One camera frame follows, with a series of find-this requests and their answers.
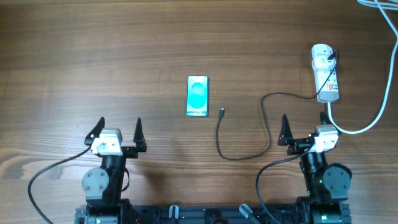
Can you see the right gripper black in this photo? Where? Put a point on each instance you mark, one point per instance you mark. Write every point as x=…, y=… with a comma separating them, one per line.
x=286, y=139

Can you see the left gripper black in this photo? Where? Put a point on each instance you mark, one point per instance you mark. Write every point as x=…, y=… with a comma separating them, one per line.
x=130, y=152

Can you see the Galaxy S25 smartphone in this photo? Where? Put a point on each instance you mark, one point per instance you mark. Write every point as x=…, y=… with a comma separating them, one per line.
x=197, y=96

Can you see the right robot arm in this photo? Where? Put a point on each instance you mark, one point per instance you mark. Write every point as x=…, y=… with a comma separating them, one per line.
x=327, y=184

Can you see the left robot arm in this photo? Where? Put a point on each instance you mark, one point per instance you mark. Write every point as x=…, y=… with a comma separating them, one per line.
x=103, y=186

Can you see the white USB charger plug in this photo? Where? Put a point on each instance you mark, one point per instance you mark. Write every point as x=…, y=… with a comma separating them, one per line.
x=321, y=62

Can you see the white power strip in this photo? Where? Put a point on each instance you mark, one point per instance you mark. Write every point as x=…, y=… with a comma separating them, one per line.
x=326, y=83

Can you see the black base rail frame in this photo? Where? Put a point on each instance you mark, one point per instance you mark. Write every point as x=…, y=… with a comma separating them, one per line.
x=282, y=213

